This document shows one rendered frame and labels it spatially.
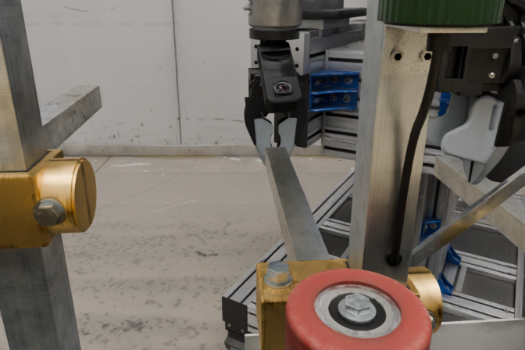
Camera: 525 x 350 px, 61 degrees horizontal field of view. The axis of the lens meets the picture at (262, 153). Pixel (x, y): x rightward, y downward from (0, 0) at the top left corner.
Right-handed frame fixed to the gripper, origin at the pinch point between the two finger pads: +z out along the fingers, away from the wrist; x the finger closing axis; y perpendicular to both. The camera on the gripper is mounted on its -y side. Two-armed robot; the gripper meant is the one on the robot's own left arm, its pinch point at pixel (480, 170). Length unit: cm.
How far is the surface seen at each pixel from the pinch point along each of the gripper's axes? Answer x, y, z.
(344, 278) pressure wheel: 16.0, 17.8, 0.2
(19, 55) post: 10.6, 37.0, -12.8
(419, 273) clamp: 10.6, 10.2, 3.9
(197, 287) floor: -108, 38, 91
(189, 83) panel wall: -259, 49, 39
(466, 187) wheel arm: -11.5, -5.7, 7.1
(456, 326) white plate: 8.5, 5.1, 11.2
